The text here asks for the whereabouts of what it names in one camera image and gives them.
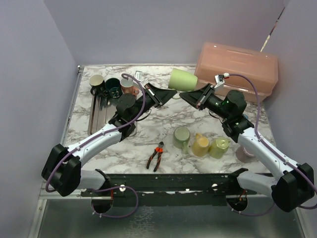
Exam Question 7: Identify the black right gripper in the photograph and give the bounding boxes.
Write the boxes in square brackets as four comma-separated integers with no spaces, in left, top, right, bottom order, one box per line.
[179,83,231,120]

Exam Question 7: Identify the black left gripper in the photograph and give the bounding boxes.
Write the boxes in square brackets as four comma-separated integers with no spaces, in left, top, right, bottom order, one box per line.
[130,83,177,122]

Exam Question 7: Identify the light green mug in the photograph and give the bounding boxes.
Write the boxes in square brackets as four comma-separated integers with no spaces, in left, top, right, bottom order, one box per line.
[168,68,198,100]

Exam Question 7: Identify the pink terracotta mug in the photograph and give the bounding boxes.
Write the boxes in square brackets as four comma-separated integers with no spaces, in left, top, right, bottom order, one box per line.
[120,78,139,97]

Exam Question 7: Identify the sage green mug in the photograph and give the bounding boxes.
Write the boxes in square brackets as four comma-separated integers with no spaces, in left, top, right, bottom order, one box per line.
[172,127,190,154]

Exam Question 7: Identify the dark teal mug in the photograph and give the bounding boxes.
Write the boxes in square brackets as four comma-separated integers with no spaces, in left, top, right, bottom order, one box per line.
[104,78,122,99]

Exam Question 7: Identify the black mug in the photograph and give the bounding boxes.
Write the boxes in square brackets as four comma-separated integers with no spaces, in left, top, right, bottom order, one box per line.
[89,74,106,96]

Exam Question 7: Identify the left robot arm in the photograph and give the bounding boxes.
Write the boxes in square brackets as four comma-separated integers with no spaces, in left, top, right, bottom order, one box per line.
[42,83,177,197]

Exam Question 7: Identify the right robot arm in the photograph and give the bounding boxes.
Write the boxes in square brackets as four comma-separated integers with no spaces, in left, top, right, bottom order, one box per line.
[179,84,315,212]

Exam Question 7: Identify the yellow mug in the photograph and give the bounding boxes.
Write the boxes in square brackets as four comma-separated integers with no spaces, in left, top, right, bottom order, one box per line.
[192,133,210,157]

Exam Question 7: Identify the lime green faceted mug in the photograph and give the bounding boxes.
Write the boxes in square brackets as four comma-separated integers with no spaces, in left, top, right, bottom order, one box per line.
[209,137,230,159]

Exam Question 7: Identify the mauve purple mug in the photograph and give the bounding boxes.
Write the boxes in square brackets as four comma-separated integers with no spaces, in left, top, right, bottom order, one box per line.
[235,146,255,163]

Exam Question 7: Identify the pink plastic storage box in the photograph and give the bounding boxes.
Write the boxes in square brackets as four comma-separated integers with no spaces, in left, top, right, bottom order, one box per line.
[194,43,278,103]

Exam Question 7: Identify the orange black pliers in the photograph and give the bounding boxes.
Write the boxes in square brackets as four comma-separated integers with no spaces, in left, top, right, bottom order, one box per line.
[146,141,165,173]

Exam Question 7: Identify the steel tray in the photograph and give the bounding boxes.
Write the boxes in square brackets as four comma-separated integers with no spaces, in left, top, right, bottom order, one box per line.
[87,94,137,137]

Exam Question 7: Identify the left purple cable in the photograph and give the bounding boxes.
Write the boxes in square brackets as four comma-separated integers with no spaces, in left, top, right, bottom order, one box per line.
[45,73,147,219]

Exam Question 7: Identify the purple cable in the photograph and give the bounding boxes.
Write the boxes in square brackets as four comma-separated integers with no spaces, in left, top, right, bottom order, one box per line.
[227,73,317,216]
[45,73,147,219]

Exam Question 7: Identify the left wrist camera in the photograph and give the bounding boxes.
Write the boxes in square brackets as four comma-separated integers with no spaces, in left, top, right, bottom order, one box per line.
[134,70,143,81]

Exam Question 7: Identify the clear handle screwdriver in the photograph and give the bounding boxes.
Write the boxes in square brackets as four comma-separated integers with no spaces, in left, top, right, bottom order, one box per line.
[134,142,159,146]

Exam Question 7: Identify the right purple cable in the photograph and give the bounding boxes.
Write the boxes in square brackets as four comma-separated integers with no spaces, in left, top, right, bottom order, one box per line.
[227,73,317,216]

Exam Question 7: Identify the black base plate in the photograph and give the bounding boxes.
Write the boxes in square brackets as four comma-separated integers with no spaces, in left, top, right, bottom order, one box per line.
[81,174,243,207]

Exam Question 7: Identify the aluminium rail frame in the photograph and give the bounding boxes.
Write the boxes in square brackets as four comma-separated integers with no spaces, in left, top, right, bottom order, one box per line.
[27,193,87,238]

